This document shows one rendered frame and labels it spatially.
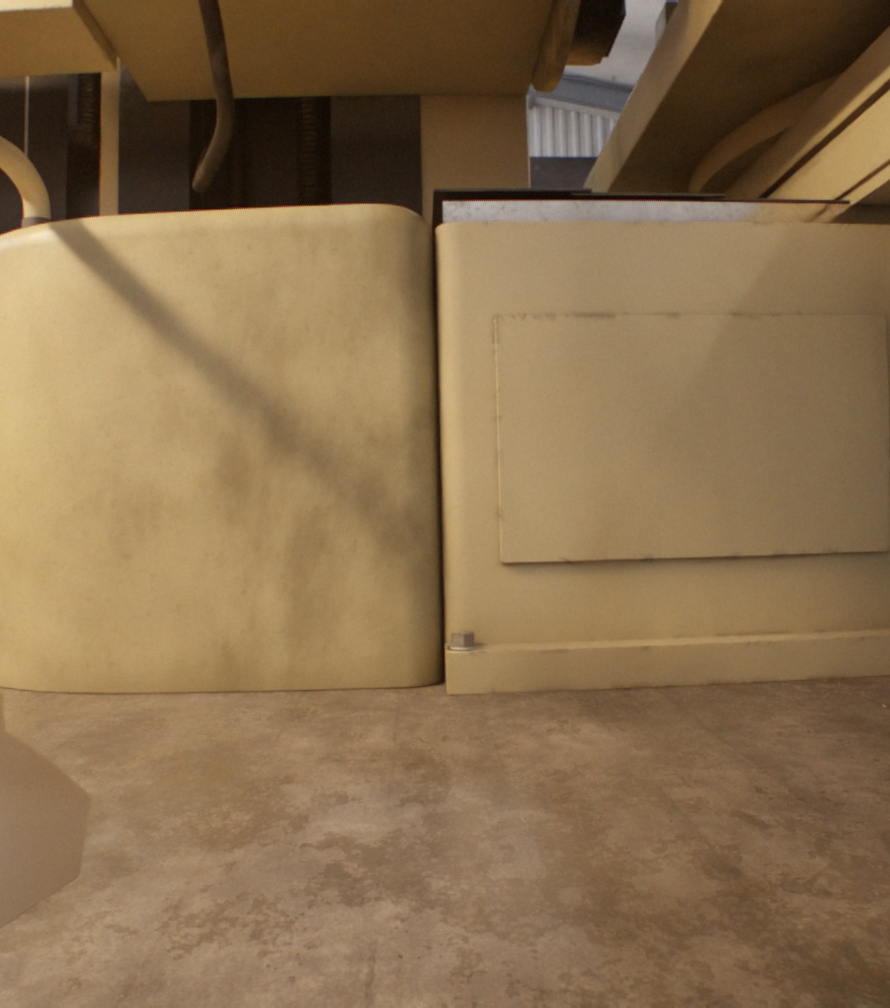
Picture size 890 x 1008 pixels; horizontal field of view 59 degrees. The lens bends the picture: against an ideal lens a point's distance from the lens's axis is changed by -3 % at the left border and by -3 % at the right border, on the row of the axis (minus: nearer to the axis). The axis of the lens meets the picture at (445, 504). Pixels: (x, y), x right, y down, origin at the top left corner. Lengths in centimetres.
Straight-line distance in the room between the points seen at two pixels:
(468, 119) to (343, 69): 27
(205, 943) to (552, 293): 80
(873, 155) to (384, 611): 82
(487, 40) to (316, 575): 104
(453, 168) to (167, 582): 106
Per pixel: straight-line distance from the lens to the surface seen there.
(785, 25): 128
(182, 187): 177
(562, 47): 148
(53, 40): 164
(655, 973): 44
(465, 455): 98
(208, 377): 102
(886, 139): 114
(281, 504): 99
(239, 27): 160
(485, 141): 176
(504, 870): 53
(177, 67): 174
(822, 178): 127
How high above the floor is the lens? 22
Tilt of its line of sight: level
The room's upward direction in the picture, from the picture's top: 1 degrees counter-clockwise
